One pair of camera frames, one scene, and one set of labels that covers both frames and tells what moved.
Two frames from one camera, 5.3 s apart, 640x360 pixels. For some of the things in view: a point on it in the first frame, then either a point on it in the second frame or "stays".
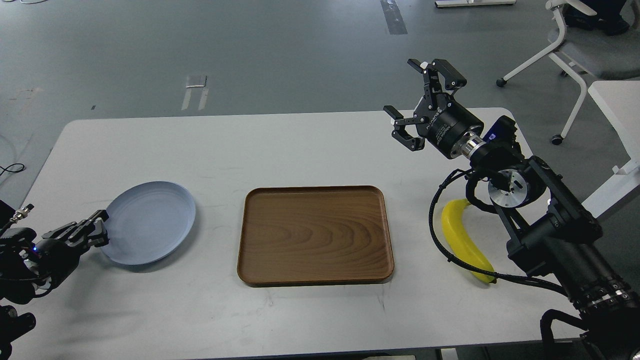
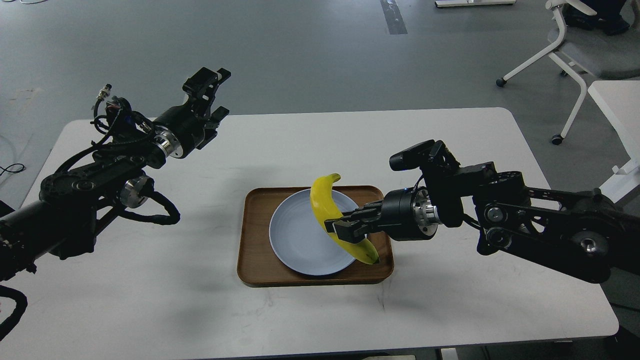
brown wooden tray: x=314 y=235 stays
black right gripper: x=438 y=119 to x=409 y=214
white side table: x=621 y=99 stays
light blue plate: x=147 y=221 to x=298 y=237
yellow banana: x=466 y=248 to x=324 y=205
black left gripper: x=56 y=258 to x=181 y=129
